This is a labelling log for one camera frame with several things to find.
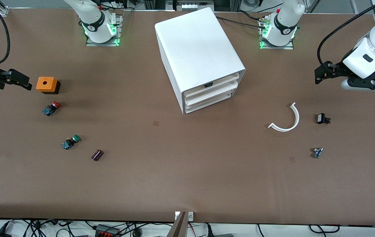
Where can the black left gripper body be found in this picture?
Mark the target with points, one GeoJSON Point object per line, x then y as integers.
{"type": "Point", "coordinates": [338, 68]}

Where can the plain white drawer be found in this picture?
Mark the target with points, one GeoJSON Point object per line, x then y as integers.
{"type": "Point", "coordinates": [220, 97]}
{"type": "Point", "coordinates": [220, 91]}

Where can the white drawer cabinet shell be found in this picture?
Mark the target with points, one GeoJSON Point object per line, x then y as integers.
{"type": "Point", "coordinates": [194, 42]}

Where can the white curved pipe clamp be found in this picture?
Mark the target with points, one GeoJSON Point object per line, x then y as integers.
{"type": "Point", "coordinates": [296, 118]}

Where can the chrome tee fitting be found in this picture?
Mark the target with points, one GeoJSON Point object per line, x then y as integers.
{"type": "Point", "coordinates": [317, 152]}

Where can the purple cylindrical capacitor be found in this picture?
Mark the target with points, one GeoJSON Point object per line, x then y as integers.
{"type": "Point", "coordinates": [97, 155]}

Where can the grey socket strip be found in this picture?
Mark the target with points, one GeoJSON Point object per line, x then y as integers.
{"type": "Point", "coordinates": [190, 6]}

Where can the black power strip red switches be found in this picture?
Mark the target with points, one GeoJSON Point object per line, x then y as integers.
{"type": "Point", "coordinates": [107, 232]}

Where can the orange button enclosure box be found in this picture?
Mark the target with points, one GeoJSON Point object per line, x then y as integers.
{"type": "Point", "coordinates": [46, 84]}

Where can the red push button switch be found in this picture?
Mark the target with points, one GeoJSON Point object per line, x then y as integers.
{"type": "Point", "coordinates": [51, 108]}

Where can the black square white-faced switch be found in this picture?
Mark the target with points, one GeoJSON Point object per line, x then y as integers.
{"type": "Point", "coordinates": [321, 118]}

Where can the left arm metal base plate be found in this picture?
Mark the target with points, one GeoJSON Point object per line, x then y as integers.
{"type": "Point", "coordinates": [274, 47]}

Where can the aluminium frame post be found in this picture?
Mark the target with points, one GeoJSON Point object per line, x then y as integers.
{"type": "Point", "coordinates": [2, 10]}

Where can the green push button switch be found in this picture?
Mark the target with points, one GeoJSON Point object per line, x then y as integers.
{"type": "Point", "coordinates": [70, 142]}

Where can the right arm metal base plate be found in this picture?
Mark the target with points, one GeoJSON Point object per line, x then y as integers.
{"type": "Point", "coordinates": [92, 43]}

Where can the aluminium camera post with bracket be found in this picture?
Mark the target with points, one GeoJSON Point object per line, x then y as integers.
{"type": "Point", "coordinates": [179, 227]}

